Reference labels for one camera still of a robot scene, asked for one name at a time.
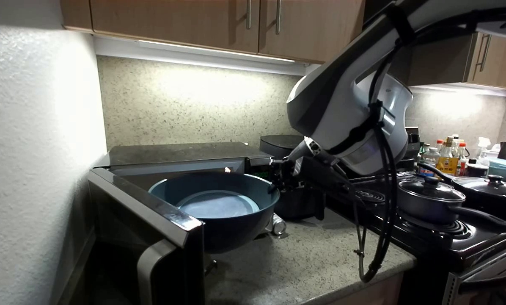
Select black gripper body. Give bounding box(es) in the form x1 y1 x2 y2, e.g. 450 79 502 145
269 138 330 194

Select large teal bowl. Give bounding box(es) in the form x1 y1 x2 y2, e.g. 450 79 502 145
149 173 279 255

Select stainless steel black microwave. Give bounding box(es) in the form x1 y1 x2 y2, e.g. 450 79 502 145
84 141 276 305

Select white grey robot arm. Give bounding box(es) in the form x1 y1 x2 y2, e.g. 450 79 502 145
274 0 506 189

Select small clear bottle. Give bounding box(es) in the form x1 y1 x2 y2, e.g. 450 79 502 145
270 214 286 238

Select pot with glass lid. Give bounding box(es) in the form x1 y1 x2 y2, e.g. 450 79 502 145
397 173 506 228

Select wooden upper cabinets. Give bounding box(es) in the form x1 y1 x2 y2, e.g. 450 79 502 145
59 0 506 89

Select yellow oil bottle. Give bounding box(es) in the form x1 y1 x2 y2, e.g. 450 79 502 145
435 138 458 175

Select black kitchen stove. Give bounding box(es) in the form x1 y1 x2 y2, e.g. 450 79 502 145
330 163 506 305

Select black pot with lid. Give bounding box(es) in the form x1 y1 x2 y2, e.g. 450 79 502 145
463 175 506 221

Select under-cabinet light strip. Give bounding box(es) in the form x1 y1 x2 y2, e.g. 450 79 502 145
93 36 313 77

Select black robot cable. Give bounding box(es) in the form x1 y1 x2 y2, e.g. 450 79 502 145
330 33 411 285

